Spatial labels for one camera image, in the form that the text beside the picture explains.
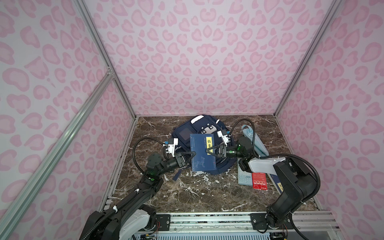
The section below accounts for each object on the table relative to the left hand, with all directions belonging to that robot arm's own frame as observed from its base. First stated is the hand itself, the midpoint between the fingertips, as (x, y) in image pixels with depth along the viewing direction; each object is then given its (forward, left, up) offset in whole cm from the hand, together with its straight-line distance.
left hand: (196, 153), depth 70 cm
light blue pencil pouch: (+15, -40, -21) cm, 48 cm away
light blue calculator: (-3, -27, -23) cm, 36 cm away
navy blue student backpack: (+34, -6, -20) cm, 40 cm away
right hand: (+4, -7, -5) cm, 9 cm away
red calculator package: (-5, -36, -25) cm, 44 cm away
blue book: (-2, -3, -4) cm, 5 cm away
